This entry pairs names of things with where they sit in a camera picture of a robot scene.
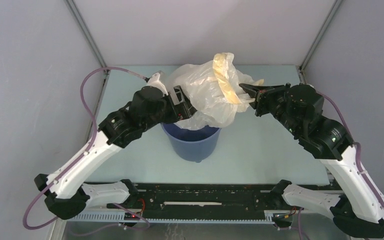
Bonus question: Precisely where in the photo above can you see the left corner aluminium post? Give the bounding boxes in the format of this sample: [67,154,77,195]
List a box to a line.
[64,0,108,67]

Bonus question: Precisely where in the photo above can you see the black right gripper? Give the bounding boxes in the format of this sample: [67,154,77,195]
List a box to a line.
[239,82,301,136]

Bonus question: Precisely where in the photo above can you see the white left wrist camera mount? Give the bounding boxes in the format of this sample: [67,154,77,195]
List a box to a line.
[146,71,169,96]

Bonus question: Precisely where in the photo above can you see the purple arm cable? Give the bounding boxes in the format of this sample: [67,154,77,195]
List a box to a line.
[22,66,151,233]
[317,92,384,240]

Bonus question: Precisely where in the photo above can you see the corner aluminium post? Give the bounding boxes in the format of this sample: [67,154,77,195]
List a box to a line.
[64,0,108,67]
[299,0,344,71]

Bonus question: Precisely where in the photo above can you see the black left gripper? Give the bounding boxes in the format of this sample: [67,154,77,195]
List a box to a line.
[142,85,199,132]

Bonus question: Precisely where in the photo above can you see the light blue slotted cable duct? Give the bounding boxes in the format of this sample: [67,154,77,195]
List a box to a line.
[67,211,274,224]

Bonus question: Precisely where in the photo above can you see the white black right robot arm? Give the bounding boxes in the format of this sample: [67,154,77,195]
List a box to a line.
[240,83,384,240]

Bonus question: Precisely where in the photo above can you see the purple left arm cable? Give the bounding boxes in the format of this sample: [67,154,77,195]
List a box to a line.
[22,66,151,233]

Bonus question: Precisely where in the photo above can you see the blue plastic trash bin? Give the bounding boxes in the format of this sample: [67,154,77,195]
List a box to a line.
[161,123,222,163]

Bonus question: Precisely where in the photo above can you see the translucent yellowish trash bag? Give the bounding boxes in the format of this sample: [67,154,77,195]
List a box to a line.
[163,52,264,131]

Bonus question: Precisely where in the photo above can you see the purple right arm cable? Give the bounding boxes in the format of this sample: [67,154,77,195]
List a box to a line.
[317,92,384,240]

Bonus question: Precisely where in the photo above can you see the right corner aluminium post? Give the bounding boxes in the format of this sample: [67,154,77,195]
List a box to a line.
[299,0,344,71]

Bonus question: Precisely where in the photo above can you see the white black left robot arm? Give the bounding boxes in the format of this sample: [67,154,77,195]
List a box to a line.
[34,86,197,220]

